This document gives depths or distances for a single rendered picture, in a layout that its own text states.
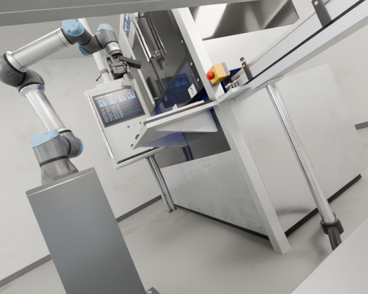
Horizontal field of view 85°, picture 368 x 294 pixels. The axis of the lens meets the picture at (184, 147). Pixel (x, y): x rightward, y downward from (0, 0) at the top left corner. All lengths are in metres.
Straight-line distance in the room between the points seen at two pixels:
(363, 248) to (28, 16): 0.35
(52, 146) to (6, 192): 2.78
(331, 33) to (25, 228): 3.76
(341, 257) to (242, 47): 1.22
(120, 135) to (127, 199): 2.09
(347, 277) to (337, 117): 1.55
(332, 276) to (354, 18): 0.70
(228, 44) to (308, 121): 0.69
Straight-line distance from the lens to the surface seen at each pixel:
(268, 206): 1.19
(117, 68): 1.12
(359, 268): 0.25
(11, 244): 3.79
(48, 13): 0.22
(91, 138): 3.88
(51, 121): 1.22
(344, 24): 0.82
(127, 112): 1.99
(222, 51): 1.26
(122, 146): 1.92
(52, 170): 1.01
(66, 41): 1.14
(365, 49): 3.72
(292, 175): 1.32
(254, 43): 1.43
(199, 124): 1.12
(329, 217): 1.16
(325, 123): 1.62
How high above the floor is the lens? 0.70
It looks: 1 degrees up
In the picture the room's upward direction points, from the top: 23 degrees counter-clockwise
